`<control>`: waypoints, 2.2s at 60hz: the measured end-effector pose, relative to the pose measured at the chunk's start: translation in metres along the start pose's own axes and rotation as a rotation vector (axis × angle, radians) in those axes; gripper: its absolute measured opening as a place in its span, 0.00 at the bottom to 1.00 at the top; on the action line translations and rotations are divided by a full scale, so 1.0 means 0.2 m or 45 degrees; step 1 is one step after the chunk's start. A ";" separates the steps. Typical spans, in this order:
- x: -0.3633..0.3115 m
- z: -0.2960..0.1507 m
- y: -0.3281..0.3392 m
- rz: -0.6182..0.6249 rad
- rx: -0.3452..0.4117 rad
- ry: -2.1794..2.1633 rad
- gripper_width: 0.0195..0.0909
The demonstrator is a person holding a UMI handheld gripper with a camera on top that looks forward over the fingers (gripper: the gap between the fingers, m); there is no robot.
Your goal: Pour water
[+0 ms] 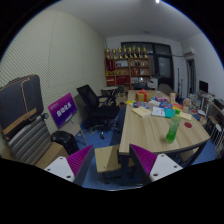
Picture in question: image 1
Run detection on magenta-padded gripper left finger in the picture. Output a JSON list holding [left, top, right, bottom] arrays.
[[44, 144, 96, 187]]

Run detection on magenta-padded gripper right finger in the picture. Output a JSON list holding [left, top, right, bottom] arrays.
[[129, 143, 184, 185]]

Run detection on green drink bottle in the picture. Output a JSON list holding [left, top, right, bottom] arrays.
[[165, 109, 182, 144]]

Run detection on brown cardboard box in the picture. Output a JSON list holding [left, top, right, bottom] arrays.
[[1, 141, 69, 169]]

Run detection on black bag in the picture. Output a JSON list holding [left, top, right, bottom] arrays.
[[50, 130, 80, 156]]

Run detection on silver ribbed suitcase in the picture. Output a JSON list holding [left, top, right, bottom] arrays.
[[6, 114, 53, 166]]

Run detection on wooden chair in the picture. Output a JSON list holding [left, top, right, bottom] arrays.
[[94, 144, 134, 174]]

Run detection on white booklet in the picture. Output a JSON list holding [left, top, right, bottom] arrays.
[[151, 106, 166, 118]]

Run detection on purple sign board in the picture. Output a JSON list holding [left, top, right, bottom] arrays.
[[47, 92, 78, 130]]

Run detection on cream booklet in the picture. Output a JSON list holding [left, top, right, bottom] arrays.
[[131, 106, 153, 118]]

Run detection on orange book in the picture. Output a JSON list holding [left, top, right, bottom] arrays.
[[171, 103, 184, 111]]

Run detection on white round stool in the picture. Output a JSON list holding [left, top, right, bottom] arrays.
[[210, 123, 224, 151]]

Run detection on pink flowers in white pot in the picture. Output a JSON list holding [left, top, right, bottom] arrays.
[[182, 97, 193, 114]]

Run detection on pink tissue box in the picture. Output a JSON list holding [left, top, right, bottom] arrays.
[[154, 96, 169, 103]]

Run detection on black office chair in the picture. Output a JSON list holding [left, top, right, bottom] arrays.
[[76, 84, 121, 134]]

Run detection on yellow gift box red ribbon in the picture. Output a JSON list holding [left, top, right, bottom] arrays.
[[135, 88, 148, 103]]

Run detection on grey office chair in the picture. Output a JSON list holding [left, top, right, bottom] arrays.
[[158, 83, 174, 96]]

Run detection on dark suitcase with tan trim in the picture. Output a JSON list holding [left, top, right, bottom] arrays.
[[0, 74, 45, 136]]

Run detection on black tripod stand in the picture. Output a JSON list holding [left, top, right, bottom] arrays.
[[176, 68, 184, 98]]

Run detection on black computer monitor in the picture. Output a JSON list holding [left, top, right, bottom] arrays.
[[198, 80, 209, 94]]

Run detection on small white side table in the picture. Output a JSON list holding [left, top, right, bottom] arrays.
[[100, 85, 119, 98]]

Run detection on wooden shelf unit with trophies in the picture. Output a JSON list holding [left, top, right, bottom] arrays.
[[104, 44, 152, 88]]

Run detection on white air conditioner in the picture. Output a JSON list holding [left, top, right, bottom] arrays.
[[182, 47, 196, 58]]

